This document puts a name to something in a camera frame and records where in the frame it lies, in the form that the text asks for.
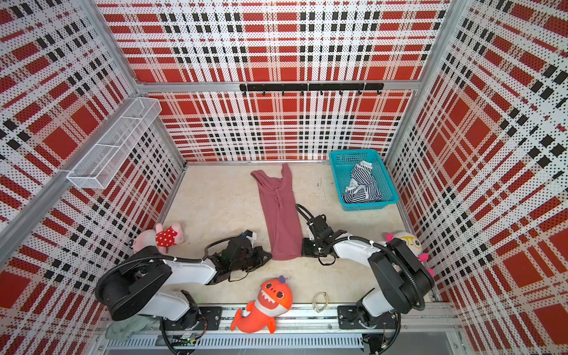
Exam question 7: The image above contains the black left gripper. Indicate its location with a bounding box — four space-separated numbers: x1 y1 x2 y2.
231 246 273 272

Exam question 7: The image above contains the pink ribbed tank top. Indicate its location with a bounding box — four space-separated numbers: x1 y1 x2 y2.
251 164 303 261

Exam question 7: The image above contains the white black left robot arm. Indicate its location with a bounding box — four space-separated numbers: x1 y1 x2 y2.
95 230 272 330

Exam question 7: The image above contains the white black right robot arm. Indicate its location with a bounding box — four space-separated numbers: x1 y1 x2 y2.
302 214 434 329

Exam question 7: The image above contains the blue white striped tank top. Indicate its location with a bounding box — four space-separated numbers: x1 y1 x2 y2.
342 161 383 204

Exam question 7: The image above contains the beige rubber band loop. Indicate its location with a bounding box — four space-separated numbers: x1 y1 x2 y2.
312 291 329 314

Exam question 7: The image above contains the red shark plush toy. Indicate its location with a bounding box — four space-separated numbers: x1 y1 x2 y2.
230 276 293 334

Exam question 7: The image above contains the pink pig plush toy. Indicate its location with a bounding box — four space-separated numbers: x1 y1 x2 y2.
133 223 184 254

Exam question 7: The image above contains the teal plastic basket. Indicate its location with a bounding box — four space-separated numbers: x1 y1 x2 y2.
329 149 399 212

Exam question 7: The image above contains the white pink axolotl plush toy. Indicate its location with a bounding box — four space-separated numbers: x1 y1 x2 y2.
385 232 429 263

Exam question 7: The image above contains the green cloth rag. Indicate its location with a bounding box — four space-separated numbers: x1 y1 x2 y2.
105 315 155 342

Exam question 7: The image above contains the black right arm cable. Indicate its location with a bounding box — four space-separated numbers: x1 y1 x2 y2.
295 203 426 312

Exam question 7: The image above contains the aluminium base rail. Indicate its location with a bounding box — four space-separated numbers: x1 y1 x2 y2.
91 303 466 354

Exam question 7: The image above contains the black wall hook rail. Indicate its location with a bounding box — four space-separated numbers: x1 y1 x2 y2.
239 82 385 95

